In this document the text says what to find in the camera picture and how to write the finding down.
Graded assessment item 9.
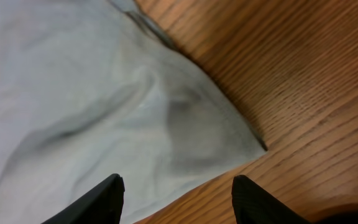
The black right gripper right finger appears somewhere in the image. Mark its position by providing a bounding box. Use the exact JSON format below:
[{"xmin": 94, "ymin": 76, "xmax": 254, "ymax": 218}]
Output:
[{"xmin": 231, "ymin": 175, "xmax": 309, "ymax": 224}]

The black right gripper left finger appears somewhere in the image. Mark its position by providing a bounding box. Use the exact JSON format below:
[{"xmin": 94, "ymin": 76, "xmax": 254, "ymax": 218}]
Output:
[{"xmin": 42, "ymin": 174, "xmax": 125, "ymax": 224}]

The light blue printed t-shirt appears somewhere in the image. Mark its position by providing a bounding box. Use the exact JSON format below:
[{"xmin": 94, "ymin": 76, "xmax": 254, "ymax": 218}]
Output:
[{"xmin": 0, "ymin": 0, "xmax": 265, "ymax": 223}]

